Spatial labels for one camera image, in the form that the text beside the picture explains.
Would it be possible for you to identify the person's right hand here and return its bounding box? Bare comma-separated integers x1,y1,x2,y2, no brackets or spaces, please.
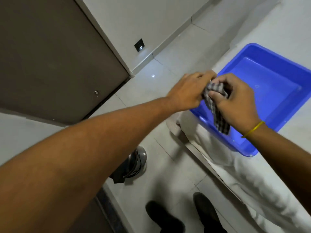
209,73,264,135

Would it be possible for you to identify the black wall socket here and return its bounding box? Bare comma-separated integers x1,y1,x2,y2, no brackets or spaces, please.
134,39,145,53

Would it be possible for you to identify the white table cloth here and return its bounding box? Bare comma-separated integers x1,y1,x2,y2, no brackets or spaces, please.
167,0,311,233

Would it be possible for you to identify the person's right forearm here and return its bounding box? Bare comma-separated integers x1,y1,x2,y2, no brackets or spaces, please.
243,122,311,205

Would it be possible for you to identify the person's left black shoe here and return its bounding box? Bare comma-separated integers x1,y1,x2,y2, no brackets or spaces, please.
145,200,186,233

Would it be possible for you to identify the person's black shoe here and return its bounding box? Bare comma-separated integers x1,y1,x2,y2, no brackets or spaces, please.
192,192,228,233
145,200,186,233

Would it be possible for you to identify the blue plastic tub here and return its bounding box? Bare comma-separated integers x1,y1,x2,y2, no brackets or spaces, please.
190,43,311,157

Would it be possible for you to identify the yellow wrist band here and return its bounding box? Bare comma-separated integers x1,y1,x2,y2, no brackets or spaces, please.
241,121,266,139

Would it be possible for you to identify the person's left hand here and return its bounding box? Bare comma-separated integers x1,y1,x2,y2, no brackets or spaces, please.
167,71,217,112

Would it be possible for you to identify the steel pedal bin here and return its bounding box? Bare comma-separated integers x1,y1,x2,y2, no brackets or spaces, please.
109,146,147,184

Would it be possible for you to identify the brown door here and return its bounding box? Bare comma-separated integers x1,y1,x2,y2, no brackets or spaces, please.
0,0,131,126

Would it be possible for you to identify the person's right black shoe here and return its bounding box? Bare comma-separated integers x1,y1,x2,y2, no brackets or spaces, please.
192,192,228,233

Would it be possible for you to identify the grey checkered cloth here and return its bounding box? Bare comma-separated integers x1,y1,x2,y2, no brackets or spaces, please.
202,80,231,136

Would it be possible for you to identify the person's left forearm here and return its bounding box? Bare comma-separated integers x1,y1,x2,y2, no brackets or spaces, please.
0,96,181,233

